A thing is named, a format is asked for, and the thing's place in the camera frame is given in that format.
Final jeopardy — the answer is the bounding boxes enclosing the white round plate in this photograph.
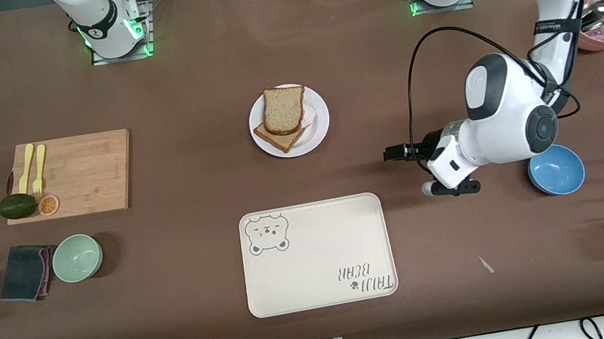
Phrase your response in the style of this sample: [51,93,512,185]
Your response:
[243,77,337,164]

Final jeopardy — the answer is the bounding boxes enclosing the toy fried egg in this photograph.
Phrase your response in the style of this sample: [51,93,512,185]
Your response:
[299,100,322,130]

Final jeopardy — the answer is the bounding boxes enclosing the brown toasted bread slice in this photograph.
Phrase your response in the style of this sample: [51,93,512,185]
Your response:
[252,115,311,158]

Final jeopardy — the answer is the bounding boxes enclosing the pale seeded bread slice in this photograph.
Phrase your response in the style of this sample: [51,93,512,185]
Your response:
[258,82,312,138]

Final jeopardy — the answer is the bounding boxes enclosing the yellow plastic knife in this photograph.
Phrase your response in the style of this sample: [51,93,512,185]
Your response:
[11,143,42,196]

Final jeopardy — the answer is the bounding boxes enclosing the yellow plastic fork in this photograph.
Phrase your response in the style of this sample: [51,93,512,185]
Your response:
[26,144,54,199]

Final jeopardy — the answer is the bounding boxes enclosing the green avocado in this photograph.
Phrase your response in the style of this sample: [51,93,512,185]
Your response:
[0,190,40,223]

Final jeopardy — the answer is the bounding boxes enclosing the toy orange slice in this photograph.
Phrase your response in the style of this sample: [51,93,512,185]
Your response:
[36,193,62,217]

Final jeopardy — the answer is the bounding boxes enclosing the wooden cutting board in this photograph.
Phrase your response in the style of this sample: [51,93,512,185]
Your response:
[0,126,143,231]

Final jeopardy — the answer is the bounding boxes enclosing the blue bowl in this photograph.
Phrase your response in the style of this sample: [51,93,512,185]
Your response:
[524,140,589,201]

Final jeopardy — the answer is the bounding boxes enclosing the small white paper scrap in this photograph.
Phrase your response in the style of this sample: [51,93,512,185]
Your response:
[477,253,495,276]

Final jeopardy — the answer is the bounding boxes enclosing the cream bear print tray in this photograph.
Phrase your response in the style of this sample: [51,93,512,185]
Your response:
[232,190,401,321]

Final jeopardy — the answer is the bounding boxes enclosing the dark grey folded cloth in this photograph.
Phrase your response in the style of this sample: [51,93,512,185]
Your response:
[0,240,59,308]

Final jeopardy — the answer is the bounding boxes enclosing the mint green bowl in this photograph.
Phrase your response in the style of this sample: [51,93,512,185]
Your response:
[47,231,108,286]

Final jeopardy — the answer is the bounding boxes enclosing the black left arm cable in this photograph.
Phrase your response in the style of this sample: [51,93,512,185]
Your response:
[384,0,604,162]

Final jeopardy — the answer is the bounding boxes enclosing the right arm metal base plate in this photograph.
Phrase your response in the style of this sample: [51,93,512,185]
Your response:
[83,0,159,68]

